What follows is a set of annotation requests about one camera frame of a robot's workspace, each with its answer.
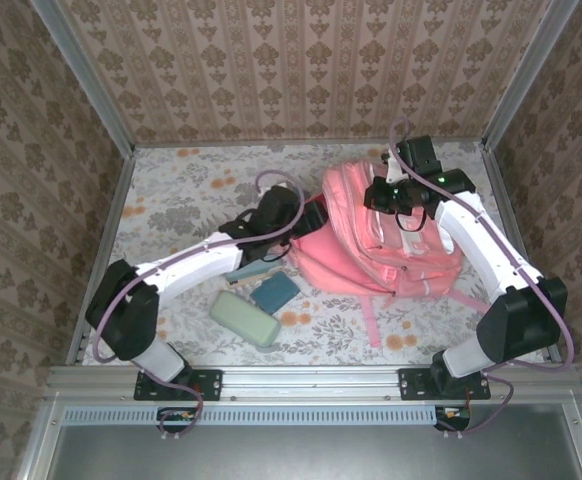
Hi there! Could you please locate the pink backpack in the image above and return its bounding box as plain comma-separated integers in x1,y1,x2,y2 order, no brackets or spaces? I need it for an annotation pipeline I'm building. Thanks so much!
290,159,492,349

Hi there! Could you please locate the small teal notebook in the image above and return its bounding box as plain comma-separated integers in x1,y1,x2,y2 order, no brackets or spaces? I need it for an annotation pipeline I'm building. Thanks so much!
249,271,300,316

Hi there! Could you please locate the light green pencil case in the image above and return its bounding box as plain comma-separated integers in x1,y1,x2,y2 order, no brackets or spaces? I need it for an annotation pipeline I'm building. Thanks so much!
208,291,281,347

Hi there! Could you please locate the floral tablecloth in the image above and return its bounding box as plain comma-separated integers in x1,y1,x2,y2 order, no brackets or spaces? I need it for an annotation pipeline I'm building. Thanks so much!
80,142,547,366

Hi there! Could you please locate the grey metal panel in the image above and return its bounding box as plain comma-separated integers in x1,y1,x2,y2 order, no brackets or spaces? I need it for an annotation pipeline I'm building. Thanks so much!
45,424,582,480

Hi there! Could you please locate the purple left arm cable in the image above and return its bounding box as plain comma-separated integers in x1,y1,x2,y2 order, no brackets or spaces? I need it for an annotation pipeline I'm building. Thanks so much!
93,170,305,439

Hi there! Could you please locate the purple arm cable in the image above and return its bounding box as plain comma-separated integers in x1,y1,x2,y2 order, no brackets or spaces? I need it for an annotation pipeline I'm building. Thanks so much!
93,170,305,439
389,117,576,436

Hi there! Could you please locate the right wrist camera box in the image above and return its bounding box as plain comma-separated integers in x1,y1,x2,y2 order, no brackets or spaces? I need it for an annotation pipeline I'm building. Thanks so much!
381,148,408,184

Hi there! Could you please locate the aluminium table edge rail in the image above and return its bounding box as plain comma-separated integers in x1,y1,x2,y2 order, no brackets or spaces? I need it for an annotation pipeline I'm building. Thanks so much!
133,137,487,149

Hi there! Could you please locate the aluminium side rail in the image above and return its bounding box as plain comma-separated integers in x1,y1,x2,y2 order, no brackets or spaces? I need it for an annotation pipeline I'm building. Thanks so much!
68,149,135,366
480,144,562,364

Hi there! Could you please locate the aluminium frame post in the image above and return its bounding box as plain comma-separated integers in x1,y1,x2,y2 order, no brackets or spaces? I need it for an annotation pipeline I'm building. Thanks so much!
30,0,135,156
483,0,580,149

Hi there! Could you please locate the aluminium mounting rail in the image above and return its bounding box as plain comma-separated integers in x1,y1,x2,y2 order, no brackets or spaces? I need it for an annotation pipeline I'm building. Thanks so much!
45,363,580,401

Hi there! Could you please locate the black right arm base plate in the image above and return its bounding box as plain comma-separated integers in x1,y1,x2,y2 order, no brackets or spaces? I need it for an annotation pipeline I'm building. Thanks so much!
398,367,491,401

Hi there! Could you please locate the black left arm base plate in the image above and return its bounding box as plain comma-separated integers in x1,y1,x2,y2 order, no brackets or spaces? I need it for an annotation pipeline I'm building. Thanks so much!
134,368,222,402

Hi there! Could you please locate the grey slotted cable duct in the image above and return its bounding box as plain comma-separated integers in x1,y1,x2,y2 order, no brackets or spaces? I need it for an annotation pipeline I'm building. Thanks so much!
63,405,437,426

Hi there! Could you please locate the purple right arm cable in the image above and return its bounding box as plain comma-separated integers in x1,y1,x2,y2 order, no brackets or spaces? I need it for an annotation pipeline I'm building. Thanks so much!
389,117,576,436

